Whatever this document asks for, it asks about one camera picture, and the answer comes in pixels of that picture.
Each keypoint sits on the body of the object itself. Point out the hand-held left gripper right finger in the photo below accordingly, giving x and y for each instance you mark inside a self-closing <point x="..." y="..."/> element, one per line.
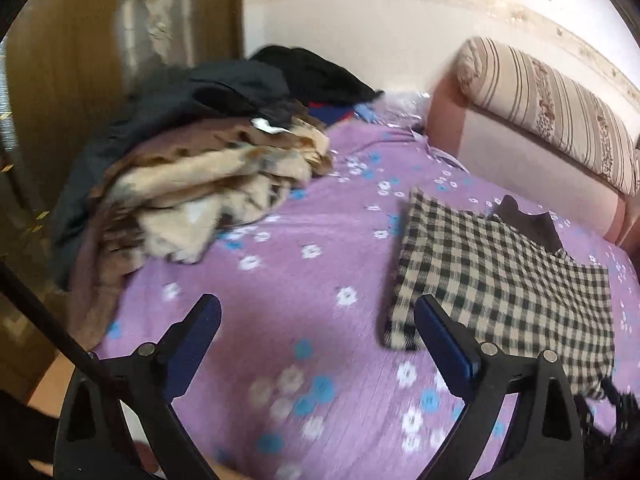
<point x="445" y="345"/>

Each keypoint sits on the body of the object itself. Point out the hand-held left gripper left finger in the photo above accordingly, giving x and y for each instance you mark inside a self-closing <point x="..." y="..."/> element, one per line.
<point x="195" y="340"/>

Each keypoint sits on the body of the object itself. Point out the black beige checkered coat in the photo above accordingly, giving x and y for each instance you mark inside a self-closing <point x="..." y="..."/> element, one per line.
<point x="500" y="285"/>

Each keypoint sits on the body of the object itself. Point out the pile of dark clothes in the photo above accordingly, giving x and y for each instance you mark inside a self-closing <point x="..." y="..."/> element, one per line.
<point x="150" y="105"/>

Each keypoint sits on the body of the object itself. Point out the purple floral bedsheet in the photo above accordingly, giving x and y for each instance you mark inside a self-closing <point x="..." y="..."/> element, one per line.
<point x="300" y="220"/>

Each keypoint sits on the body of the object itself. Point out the dark cloth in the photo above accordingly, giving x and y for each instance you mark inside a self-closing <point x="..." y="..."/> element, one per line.
<point x="615" y="435"/>

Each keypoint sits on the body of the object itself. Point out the brown cloth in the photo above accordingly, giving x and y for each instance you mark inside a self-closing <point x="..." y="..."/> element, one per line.
<point x="165" y="142"/>

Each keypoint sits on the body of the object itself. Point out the pink padded headboard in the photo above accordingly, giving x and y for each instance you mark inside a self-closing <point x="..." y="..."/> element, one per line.
<point x="500" y="150"/>

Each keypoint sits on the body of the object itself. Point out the golden satin cloth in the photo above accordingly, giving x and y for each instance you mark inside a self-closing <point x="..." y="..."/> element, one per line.
<point x="312" y="147"/>

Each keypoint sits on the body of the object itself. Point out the clear plastic wrap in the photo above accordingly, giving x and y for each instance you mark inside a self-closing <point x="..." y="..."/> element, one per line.
<point x="405" y="105"/>

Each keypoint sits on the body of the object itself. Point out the red and blue garment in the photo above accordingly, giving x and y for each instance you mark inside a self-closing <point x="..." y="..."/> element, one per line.
<point x="325" y="109"/>

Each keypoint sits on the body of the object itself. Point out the striped floral pillow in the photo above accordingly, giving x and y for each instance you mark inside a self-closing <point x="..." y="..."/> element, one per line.
<point x="550" y="100"/>

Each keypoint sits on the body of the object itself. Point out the wooden door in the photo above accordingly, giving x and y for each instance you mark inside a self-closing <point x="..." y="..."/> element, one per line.
<point x="60" y="85"/>

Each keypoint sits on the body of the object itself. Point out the black garment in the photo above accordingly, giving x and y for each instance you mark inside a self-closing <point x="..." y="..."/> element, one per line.
<point x="310" y="72"/>

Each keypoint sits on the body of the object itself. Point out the patterned grey curtain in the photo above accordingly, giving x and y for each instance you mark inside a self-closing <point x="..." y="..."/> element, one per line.
<point x="150" y="15"/>

